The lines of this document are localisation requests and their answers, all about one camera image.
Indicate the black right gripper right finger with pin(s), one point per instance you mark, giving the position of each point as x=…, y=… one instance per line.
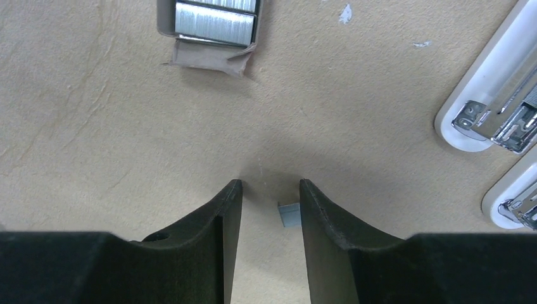
x=350, y=261

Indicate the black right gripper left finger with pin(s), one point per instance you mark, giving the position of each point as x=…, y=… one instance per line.
x=189, y=261

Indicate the small grey staple strip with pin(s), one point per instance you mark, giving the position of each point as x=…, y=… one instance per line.
x=290, y=214

